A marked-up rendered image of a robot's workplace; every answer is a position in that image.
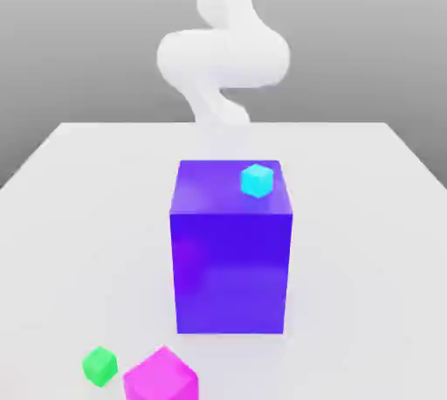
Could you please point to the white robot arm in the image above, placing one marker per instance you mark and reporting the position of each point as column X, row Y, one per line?
column 223, row 54

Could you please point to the small cyan cube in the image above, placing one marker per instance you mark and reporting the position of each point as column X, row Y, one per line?
column 256, row 180

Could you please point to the small green cube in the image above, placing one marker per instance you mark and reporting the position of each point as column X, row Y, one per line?
column 99, row 366

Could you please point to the large purple box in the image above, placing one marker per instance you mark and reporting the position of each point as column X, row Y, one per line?
column 228, row 267

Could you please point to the large magenta box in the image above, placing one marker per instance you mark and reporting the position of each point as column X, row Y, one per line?
column 160, row 377

